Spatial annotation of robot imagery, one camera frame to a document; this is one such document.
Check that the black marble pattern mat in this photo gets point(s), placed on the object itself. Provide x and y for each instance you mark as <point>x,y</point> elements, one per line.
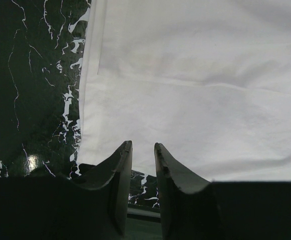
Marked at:
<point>41,54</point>

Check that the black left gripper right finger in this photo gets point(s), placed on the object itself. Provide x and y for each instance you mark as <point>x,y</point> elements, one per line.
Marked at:
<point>194,208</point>

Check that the white printed t-shirt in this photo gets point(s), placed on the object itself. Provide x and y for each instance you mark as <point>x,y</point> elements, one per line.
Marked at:
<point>211,80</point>

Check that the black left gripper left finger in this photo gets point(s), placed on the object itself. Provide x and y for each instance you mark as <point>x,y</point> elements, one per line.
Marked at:
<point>92,206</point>

